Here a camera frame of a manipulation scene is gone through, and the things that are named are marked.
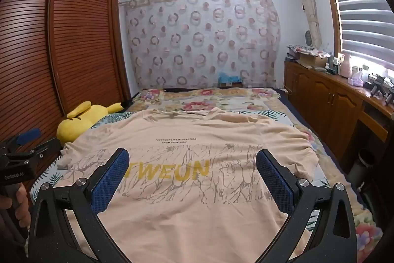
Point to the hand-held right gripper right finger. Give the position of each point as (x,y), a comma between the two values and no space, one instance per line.
(275,186)

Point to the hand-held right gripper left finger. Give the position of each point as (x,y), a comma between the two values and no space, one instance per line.
(112,183)

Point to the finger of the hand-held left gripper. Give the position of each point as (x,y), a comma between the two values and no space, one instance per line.
(29,135)
(49,147)

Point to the beige bed sheet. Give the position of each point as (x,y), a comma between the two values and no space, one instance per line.
(190,213)

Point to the person's left hand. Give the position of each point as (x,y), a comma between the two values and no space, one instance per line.
(23,204)

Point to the yellow plush toy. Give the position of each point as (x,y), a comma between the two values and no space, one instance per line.
(75,127)

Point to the leaf print bed sheet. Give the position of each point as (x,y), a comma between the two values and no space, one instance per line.
(101,121)

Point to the dark waste bin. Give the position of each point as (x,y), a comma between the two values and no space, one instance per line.
(363,167)

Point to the wooden slatted wardrobe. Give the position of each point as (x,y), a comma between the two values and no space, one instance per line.
(77,50)

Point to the wooden cabinet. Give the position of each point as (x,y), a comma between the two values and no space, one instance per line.
(326,102)

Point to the blue packet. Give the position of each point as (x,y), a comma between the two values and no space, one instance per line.
(229,79)

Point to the floral blanket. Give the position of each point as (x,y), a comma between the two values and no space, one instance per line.
(197,98)

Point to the cardboard box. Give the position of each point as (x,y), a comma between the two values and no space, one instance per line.
(312,60)

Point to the pink tissue pack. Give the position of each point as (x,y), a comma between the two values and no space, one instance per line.
(356,78)

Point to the pink bottle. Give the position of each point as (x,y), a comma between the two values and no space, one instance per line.
(345,67)

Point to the floral cloth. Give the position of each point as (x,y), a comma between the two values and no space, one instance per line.
(307,49)

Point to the black tripod stand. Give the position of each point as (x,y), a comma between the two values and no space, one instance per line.
(377,84)

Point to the small round fan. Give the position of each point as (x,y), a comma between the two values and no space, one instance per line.
(308,38)

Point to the circle print curtain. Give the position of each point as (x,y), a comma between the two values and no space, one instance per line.
(200,38)

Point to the tied cream curtain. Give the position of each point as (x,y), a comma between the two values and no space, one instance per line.
(309,4)

